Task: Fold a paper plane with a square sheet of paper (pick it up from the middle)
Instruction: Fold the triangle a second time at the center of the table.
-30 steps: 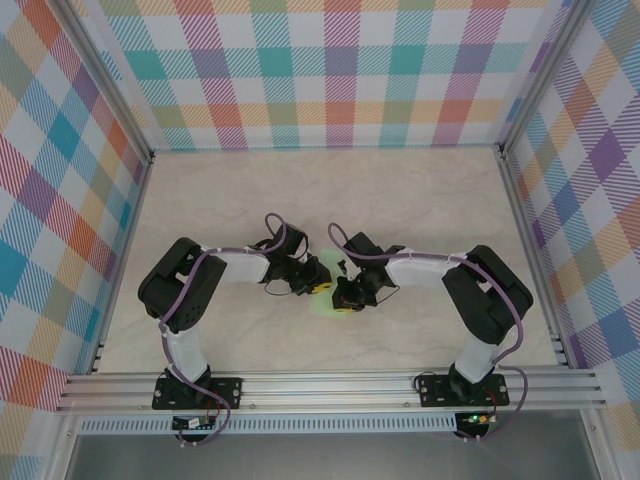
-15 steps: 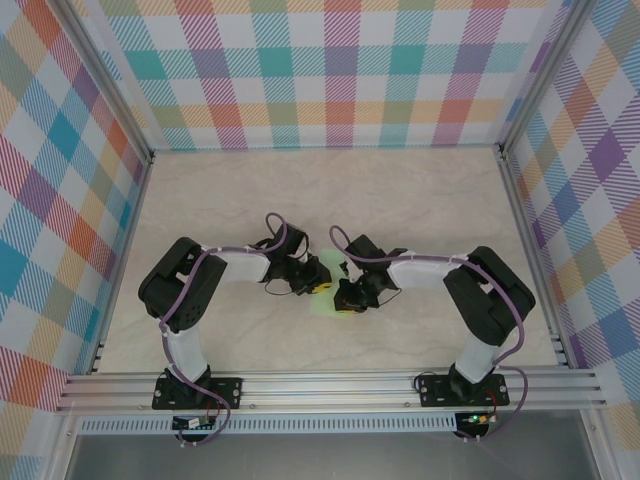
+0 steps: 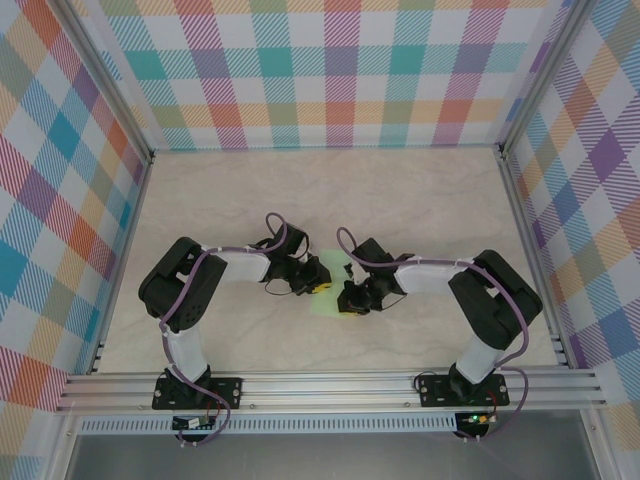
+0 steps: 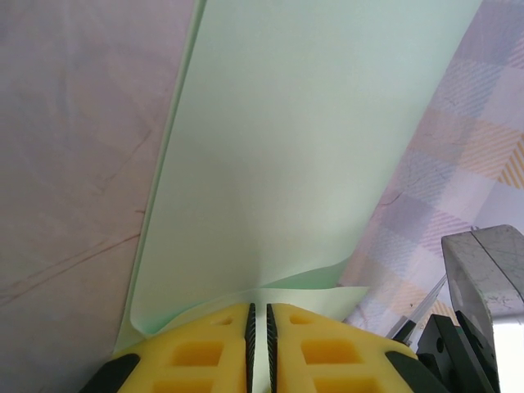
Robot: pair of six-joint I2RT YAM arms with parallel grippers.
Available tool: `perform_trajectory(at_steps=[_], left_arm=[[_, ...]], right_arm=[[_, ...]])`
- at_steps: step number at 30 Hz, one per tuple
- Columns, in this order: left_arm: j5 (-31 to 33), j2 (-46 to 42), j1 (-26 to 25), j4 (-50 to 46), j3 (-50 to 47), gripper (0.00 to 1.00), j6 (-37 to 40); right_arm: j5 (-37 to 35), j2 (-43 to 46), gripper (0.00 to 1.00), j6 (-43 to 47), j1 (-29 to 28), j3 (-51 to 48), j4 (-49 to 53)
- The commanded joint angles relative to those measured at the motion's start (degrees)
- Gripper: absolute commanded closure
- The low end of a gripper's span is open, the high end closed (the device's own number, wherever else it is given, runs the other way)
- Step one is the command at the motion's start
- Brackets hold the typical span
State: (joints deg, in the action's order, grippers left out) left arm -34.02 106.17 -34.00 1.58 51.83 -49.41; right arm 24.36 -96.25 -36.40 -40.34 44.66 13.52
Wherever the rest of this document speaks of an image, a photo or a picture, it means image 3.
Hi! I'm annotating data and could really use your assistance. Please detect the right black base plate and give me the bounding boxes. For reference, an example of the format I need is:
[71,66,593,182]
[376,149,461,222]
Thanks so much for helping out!
[417,374,511,409]

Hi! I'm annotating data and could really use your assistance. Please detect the slotted grey cable duct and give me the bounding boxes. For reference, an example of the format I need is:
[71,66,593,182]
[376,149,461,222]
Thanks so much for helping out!
[78,417,460,435]

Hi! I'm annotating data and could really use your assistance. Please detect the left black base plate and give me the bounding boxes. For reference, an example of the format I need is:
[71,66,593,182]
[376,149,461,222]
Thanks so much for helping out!
[152,376,245,412]

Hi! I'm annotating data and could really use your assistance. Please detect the grey metal panel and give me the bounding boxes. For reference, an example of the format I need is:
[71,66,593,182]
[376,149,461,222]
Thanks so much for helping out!
[64,432,601,480]

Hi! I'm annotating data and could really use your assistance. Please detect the aluminium frame leg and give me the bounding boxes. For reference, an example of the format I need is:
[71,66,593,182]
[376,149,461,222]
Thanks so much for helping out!
[579,409,619,480]
[47,414,84,480]

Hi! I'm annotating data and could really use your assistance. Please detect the aluminium cross rail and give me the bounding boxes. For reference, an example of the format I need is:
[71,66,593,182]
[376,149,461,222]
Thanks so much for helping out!
[54,368,610,415]

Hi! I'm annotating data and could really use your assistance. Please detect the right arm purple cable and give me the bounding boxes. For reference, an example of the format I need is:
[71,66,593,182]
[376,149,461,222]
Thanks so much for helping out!
[336,227,532,444]

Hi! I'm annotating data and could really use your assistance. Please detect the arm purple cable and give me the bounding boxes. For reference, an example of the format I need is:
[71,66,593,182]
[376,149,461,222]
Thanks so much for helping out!
[336,227,532,444]
[158,212,289,448]

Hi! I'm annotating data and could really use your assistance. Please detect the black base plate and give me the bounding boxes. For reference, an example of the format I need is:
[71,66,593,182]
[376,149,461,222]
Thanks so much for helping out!
[152,376,245,412]
[417,374,511,409]

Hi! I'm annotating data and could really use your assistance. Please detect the thin red black wires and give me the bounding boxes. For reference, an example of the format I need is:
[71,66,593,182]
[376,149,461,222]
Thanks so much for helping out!
[205,387,224,426]

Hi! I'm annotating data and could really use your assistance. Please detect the left small circuit board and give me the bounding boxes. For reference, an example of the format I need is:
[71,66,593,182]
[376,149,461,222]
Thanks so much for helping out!
[172,414,217,431]

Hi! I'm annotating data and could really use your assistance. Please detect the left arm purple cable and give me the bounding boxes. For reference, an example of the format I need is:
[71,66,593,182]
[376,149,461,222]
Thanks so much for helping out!
[158,212,289,448]

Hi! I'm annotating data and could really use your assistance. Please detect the thin black wire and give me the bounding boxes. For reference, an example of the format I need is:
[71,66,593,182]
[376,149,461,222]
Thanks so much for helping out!
[413,367,454,392]

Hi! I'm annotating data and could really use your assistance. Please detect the aluminium frame post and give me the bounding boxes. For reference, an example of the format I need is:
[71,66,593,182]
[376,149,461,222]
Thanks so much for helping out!
[497,0,599,161]
[47,0,155,164]

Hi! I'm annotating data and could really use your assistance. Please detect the aluminium side rail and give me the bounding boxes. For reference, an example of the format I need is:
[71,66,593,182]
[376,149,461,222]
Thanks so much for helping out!
[85,152,155,376]
[497,144,574,370]

